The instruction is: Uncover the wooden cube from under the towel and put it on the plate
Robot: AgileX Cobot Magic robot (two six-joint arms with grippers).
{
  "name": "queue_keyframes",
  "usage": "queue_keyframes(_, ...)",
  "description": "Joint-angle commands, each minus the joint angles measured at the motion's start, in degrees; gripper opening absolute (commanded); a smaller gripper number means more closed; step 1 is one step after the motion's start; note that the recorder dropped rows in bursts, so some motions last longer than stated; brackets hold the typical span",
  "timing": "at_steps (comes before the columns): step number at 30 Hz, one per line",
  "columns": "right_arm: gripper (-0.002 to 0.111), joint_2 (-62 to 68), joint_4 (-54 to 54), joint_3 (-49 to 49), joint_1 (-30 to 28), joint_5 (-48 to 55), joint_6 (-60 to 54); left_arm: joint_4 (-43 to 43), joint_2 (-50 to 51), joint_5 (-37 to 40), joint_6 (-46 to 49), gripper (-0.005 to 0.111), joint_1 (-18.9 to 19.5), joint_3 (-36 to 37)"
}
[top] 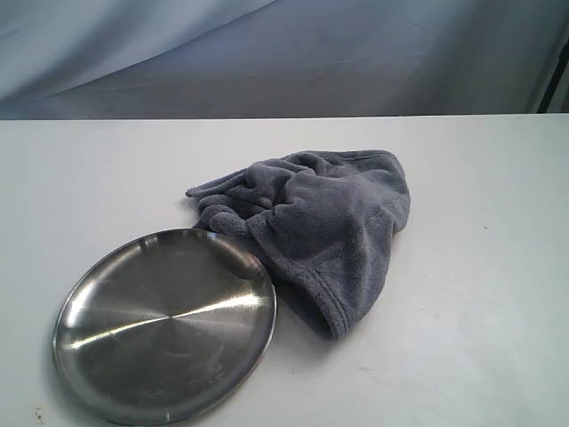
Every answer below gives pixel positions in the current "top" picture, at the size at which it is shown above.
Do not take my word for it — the blue-grey backdrop cloth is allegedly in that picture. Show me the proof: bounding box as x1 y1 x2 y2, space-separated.
1 1 568 119

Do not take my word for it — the round stainless steel plate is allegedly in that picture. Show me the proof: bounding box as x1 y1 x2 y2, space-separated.
52 229 276 426

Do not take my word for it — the grey fleece cloth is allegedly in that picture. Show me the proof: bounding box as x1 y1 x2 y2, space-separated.
186 150 411 341

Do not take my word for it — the black backdrop stand pole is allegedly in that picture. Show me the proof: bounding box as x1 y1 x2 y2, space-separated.
537 41 569 114

